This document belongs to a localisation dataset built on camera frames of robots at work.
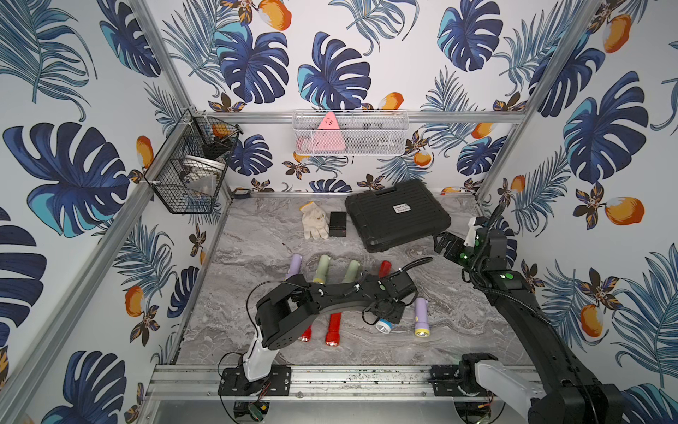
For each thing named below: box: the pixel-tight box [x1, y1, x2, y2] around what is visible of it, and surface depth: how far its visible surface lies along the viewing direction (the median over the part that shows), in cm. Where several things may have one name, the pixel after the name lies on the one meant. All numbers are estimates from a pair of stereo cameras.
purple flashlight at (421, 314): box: [414, 296, 430, 339], surface depth 85 cm
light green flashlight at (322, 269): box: [312, 254, 332, 285], surface depth 97 cm
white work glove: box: [300, 201, 330, 241], surface depth 112 cm
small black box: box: [328, 211, 347, 237], surface depth 109 cm
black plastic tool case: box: [345, 179, 452, 254], surface depth 108 cm
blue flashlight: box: [375, 318, 394, 334], surface depth 81 cm
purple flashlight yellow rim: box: [285, 253, 302, 281], surface depth 99 cm
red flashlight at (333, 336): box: [324, 312, 342, 347], surface depth 83 cm
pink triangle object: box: [301, 111, 347, 152], surface depth 92 cm
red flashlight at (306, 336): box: [296, 325, 313, 342], surface depth 82 cm
